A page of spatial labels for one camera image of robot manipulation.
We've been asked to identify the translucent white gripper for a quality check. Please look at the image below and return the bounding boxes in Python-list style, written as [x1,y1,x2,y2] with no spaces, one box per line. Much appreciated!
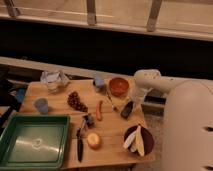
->
[129,86,148,108]

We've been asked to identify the dark eraser block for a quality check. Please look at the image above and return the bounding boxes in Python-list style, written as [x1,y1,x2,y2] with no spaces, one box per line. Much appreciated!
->
[121,101,134,119]

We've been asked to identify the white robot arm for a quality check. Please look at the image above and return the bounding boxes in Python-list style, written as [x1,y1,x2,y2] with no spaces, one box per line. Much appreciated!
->
[130,69,213,171]

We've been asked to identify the orange-brown bowl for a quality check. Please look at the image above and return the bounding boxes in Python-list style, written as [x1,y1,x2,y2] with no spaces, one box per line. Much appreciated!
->
[109,77,129,96]

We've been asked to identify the metal fork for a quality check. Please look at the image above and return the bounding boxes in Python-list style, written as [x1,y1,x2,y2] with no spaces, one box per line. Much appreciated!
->
[106,91,119,112]

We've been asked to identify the orange carrot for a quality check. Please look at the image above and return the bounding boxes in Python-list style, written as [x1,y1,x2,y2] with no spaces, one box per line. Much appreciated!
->
[96,101,103,121]

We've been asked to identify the small blue cup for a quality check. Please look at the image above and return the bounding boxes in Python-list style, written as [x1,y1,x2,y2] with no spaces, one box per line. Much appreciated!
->
[93,76,105,89]

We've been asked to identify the yellow banana pieces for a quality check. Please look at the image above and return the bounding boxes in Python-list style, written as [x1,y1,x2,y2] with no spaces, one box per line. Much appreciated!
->
[123,125,145,156]

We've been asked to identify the small dark clip object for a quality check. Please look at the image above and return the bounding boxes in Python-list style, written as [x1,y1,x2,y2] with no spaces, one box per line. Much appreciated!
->
[84,114,94,128]

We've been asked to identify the yellow round fruit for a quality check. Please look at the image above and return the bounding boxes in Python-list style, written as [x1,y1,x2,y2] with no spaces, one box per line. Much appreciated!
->
[87,133,101,149]

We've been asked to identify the bunch of dark grapes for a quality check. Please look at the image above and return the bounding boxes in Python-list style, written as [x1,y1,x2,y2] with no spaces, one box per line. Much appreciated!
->
[67,91,88,112]

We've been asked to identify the clear glass with cloth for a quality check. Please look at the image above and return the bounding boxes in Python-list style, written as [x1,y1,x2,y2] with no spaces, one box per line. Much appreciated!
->
[40,70,69,93]

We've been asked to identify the blue plastic cup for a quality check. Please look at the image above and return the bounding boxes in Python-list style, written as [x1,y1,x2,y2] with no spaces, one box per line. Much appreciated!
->
[34,98,49,114]

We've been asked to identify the blue object at table edge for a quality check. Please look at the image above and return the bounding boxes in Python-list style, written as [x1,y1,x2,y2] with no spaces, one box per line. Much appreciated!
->
[15,88,26,103]

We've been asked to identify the green plastic tray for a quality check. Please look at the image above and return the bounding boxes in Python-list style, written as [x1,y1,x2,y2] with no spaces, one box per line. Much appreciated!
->
[0,115,70,171]

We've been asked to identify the black handled knife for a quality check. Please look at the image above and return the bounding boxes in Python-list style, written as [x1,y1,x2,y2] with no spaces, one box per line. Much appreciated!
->
[76,120,86,162]

